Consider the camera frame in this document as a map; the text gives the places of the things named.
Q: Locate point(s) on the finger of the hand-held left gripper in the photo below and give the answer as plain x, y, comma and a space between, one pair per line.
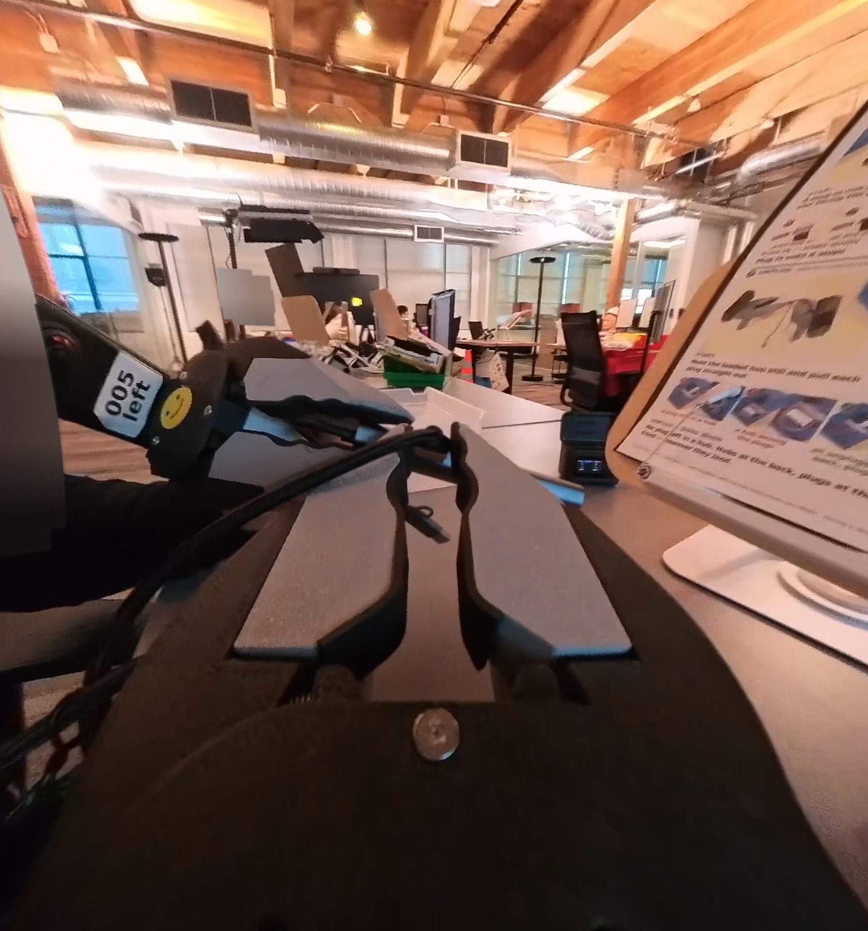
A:
310, 382
259, 458

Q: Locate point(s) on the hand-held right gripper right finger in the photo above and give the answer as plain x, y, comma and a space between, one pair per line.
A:
543, 574

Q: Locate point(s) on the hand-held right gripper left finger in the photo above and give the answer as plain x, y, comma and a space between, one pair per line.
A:
325, 574

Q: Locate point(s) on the person's left forearm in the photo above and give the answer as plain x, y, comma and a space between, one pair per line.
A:
114, 538

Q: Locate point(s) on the green plastic bin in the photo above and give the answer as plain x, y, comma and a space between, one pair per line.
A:
412, 382

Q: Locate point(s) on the black floor lamp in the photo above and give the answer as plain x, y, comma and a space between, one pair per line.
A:
165, 291
543, 313

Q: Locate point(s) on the black computer monitor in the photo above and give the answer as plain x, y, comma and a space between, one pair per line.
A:
443, 320

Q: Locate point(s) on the orange traffic cone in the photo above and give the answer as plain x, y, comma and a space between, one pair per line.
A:
465, 372

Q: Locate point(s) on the clear plastic bin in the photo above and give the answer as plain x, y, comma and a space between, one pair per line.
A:
477, 407

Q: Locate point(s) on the white stand base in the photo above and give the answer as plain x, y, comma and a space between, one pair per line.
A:
732, 574

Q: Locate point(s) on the red covered table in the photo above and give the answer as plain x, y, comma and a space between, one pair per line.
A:
630, 371

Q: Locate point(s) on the black office chair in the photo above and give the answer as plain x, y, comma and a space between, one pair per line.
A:
583, 356

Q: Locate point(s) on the instruction sheet on board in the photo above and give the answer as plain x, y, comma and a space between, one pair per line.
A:
768, 400

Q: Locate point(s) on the small black action camera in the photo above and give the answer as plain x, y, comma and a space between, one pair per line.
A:
587, 444

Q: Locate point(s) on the silver air duct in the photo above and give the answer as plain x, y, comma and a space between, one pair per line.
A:
332, 142

